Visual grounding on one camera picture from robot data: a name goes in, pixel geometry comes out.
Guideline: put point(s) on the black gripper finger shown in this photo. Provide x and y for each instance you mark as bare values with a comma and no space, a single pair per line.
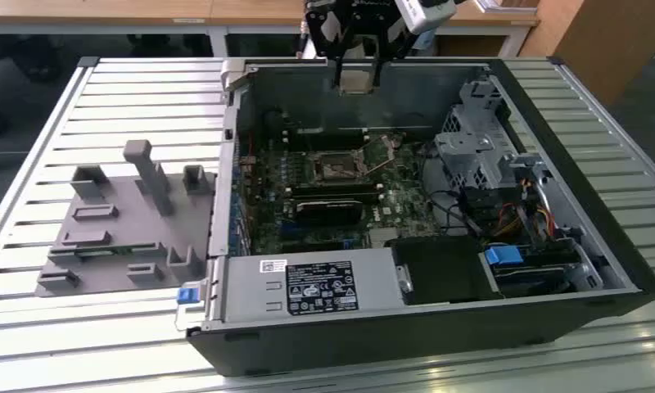
379,73
339,73

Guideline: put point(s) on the silver CPU plate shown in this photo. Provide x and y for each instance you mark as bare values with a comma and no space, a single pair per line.
358,82

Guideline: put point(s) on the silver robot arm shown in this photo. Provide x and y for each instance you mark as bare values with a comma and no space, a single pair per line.
338,30

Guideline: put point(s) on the black RAM slot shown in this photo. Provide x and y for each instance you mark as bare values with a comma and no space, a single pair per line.
338,132
333,188
333,195

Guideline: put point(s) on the CPU socket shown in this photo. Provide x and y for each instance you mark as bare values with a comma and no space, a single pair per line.
335,168

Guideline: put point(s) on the white paper stack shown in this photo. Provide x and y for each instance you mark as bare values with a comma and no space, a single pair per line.
489,4

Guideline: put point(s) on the silver drive cage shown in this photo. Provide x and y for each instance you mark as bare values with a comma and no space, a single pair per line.
465,143

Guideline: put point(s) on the black graphics card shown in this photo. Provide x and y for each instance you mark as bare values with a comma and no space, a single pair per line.
327,213

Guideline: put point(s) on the green motherboard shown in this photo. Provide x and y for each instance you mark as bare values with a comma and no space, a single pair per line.
405,213

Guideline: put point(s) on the silver chipset heatsink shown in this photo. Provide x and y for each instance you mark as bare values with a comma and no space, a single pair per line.
383,237

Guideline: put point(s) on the wooden cabinet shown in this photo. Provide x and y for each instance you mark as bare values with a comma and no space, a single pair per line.
606,41

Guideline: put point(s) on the wooden desk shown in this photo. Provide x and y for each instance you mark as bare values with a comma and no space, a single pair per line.
87,10

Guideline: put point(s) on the blue disk carrier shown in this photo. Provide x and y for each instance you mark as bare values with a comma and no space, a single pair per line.
502,256

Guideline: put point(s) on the silver power supply unit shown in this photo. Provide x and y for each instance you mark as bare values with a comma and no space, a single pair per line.
251,286

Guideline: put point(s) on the grey parts rack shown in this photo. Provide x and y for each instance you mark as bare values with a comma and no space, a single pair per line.
126,229

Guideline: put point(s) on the blue case latch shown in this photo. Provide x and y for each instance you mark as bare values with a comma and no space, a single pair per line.
187,295

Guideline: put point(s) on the black PC case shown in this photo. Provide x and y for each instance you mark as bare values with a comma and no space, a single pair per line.
361,348

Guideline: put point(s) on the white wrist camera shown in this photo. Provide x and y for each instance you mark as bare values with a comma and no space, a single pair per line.
423,16

